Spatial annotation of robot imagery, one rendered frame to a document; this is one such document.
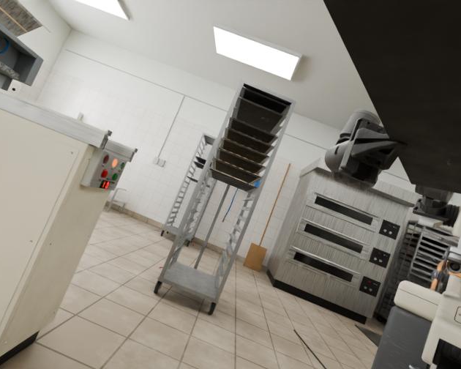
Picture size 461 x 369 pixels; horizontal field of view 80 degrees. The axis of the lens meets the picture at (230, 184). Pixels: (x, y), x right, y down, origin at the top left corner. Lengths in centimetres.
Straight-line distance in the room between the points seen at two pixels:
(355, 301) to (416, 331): 318
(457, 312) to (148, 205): 486
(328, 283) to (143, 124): 428
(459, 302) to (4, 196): 156
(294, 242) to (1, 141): 375
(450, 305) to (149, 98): 547
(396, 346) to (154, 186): 463
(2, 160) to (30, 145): 10
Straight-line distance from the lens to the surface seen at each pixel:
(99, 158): 107
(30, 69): 185
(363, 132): 50
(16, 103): 121
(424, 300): 154
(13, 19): 181
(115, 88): 620
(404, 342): 157
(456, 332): 125
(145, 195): 547
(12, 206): 114
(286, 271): 433
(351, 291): 465
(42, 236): 109
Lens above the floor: 81
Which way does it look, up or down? 5 degrees up
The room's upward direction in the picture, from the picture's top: 22 degrees clockwise
